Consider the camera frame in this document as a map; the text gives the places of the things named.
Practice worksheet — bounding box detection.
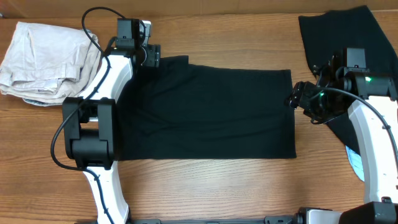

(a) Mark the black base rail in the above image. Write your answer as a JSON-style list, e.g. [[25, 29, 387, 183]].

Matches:
[[74, 207, 343, 224]]

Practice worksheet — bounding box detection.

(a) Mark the black garment pile right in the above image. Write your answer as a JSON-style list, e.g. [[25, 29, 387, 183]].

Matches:
[[297, 5, 398, 155]]

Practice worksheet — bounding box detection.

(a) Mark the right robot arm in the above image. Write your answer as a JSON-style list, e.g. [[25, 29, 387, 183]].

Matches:
[[287, 71, 397, 223]]

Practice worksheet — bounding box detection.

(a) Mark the light blue garment under beige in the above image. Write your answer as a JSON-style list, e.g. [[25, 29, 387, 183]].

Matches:
[[23, 98, 62, 107]]

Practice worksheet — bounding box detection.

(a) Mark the light blue cloth right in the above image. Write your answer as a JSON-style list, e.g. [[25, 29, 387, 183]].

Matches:
[[345, 146, 364, 182]]

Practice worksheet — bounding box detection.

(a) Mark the folded beige clothes stack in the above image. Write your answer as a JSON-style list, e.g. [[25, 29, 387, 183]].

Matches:
[[1, 22, 101, 103]]

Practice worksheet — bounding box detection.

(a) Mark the black t-shirt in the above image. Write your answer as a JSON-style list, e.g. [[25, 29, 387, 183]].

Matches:
[[117, 56, 296, 161]]

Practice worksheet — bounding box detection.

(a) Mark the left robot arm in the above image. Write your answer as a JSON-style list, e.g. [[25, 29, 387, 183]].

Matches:
[[62, 45, 160, 223]]

